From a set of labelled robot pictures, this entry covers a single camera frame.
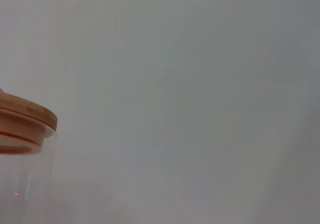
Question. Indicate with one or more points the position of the round bamboo jar lid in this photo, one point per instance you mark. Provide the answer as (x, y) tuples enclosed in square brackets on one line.
[(22, 123)]

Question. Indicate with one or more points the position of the glass water dispenser jar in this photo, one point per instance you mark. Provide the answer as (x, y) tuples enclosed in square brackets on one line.
[(27, 184)]

